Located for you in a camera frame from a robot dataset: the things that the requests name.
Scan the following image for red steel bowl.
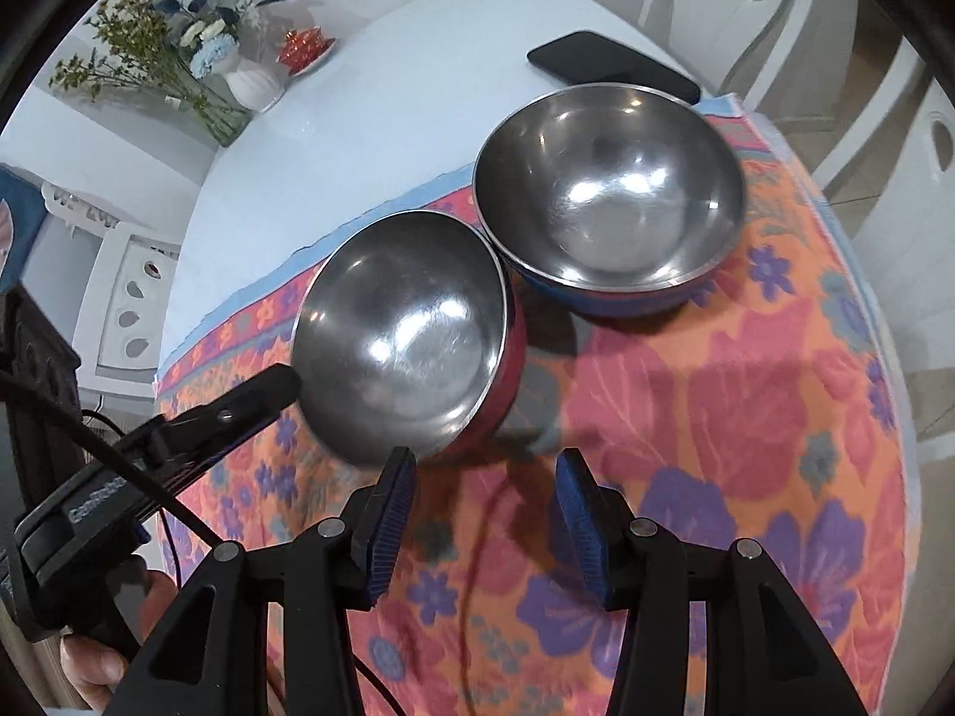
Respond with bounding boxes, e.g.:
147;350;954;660
289;210;528;469

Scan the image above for blue steel bowl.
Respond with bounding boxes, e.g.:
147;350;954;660
473;82;748;319

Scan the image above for person's hand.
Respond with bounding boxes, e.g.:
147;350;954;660
56;569;181;695

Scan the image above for white chair far left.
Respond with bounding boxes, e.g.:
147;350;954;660
73;221;181;399

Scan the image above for white chair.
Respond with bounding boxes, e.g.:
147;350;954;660
73;221;181;399
851;81;953;372
637;0;814;110

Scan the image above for white ceramic vase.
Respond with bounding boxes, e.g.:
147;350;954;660
223;57;285;113

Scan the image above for glass vase with flowers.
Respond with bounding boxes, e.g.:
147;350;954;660
48;0;280;147

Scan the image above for red lidded cup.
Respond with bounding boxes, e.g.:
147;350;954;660
277;27;337;78

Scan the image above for white chair near right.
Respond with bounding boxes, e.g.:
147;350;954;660
851;81;953;372

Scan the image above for black smartphone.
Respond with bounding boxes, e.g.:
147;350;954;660
526;31;703;105

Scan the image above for white chair far right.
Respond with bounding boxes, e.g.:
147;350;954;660
637;0;814;110

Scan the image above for black cable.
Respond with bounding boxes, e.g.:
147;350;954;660
0;367;408;716

